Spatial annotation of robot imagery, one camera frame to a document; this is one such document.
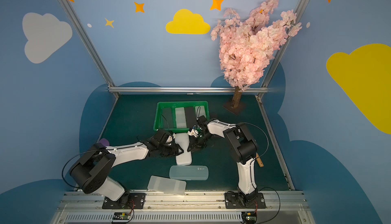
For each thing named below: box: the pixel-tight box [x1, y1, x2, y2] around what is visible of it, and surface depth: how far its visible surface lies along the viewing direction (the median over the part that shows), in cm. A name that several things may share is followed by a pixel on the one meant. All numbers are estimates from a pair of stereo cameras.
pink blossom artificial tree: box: [211, 0, 302, 109], surface depth 72 cm
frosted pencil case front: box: [147, 175, 187, 196], surface depth 80 cm
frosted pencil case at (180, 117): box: [175, 106, 187, 129], surface depth 109 cm
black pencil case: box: [184, 106, 198, 129], surface depth 111 cm
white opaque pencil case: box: [174, 132, 192, 166], surface depth 90 cm
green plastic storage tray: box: [153, 100, 210, 133], surface depth 110 cm
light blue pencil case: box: [169, 165, 210, 181], surface depth 84 cm
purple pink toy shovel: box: [99, 137, 110, 147], surface depth 98 cm
